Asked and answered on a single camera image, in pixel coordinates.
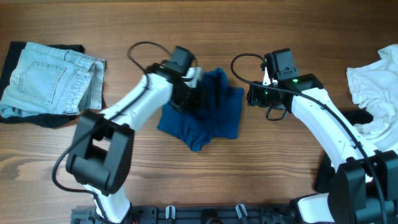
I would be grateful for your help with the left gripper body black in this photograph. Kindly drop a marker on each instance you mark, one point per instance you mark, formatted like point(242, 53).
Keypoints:
point(188, 97)

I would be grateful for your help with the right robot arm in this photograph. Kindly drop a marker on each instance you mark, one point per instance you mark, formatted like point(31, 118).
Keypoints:
point(363, 188)

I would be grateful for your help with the light blue denim jeans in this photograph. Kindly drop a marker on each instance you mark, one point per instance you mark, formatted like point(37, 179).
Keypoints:
point(49, 84)

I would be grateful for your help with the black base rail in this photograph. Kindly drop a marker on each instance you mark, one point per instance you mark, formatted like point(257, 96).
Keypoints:
point(266, 214)

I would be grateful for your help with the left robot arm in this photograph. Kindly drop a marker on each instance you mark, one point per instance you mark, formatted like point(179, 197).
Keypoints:
point(100, 155)

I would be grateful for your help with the white garment pile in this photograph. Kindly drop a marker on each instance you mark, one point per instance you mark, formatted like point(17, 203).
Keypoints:
point(374, 88)

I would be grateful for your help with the blue t-shirt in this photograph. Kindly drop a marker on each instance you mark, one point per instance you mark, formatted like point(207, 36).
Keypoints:
point(219, 117)

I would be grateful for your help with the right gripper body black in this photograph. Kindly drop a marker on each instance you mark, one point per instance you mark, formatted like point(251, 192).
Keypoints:
point(257, 96)

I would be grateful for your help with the black folded garment left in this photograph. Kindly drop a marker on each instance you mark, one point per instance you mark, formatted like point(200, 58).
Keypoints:
point(18, 119)

